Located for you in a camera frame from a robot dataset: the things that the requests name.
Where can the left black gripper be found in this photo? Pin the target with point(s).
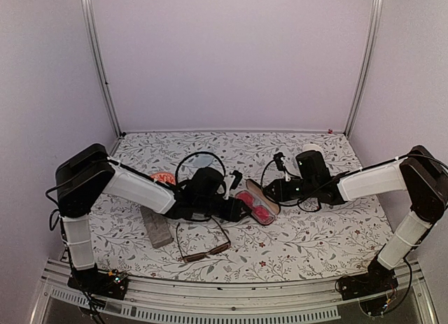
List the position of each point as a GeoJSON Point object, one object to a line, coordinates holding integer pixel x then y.
{"type": "Point", "coordinates": [232, 213]}

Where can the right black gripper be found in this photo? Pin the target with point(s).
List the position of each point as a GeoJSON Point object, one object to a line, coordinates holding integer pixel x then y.
{"type": "Point", "coordinates": [280, 195]}

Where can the black glasses case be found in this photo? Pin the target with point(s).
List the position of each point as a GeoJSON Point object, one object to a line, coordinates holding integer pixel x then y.
{"type": "Point", "coordinates": [256, 189]}

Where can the grey glasses case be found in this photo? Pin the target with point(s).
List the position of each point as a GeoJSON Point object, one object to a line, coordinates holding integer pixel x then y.
{"type": "Point", "coordinates": [157, 228]}

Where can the pink sunglasses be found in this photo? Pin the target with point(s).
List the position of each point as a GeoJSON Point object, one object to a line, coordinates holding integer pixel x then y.
{"type": "Point", "coordinates": [261, 212]}

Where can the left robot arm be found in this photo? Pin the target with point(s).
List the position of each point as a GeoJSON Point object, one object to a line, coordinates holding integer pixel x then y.
{"type": "Point", "coordinates": [82, 179]}

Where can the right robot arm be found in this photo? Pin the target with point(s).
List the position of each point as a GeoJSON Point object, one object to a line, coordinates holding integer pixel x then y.
{"type": "Point", "coordinates": [418, 173]}

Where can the brown sunglasses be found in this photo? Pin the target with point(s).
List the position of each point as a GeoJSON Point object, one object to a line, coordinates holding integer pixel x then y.
{"type": "Point", "coordinates": [204, 254]}

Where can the light blue mug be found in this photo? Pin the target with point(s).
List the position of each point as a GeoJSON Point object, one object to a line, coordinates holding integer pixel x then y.
{"type": "Point", "coordinates": [312, 147]}

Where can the floral tablecloth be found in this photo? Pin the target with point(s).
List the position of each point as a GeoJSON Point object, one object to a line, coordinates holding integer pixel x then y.
{"type": "Point", "coordinates": [302, 243]}

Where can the red patterned bowl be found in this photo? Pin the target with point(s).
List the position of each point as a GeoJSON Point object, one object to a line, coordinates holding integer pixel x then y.
{"type": "Point", "coordinates": [164, 177]}

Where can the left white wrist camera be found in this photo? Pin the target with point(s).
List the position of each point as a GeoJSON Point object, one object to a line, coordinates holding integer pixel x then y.
{"type": "Point", "coordinates": [231, 181]}

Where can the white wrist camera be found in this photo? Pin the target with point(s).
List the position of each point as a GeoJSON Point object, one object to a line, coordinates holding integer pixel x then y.
{"type": "Point", "coordinates": [279, 160]}
{"type": "Point", "coordinates": [231, 181]}

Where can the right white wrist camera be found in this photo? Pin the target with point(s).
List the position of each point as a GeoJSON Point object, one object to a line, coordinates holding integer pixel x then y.
{"type": "Point", "coordinates": [279, 160]}

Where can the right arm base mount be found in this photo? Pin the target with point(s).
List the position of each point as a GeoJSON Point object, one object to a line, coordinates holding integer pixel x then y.
{"type": "Point", "coordinates": [377, 279]}

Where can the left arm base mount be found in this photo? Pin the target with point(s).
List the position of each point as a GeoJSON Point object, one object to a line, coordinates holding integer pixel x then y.
{"type": "Point", "coordinates": [112, 284]}

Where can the front aluminium rail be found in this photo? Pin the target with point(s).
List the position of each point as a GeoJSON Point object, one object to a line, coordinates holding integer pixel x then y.
{"type": "Point", "coordinates": [164, 301]}

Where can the left aluminium frame post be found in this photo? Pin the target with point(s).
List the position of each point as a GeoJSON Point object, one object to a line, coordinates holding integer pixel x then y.
{"type": "Point", "coordinates": [89, 18]}

